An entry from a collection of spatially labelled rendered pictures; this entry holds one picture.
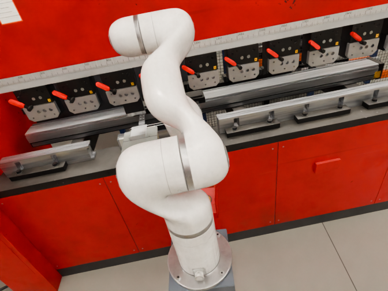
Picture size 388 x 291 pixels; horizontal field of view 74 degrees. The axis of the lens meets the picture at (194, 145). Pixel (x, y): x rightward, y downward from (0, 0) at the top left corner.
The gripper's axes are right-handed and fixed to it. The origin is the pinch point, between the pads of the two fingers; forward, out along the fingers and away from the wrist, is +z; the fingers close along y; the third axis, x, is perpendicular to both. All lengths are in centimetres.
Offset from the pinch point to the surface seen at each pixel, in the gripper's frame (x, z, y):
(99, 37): 39, -51, -19
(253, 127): 10.9, 9.9, 37.0
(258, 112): 17.0, 6.6, 42.6
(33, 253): -4, 40, -114
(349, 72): 35, 22, 110
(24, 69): 40, -49, -55
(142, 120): 32.4, -1.6, -20.1
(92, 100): 32, -27, -36
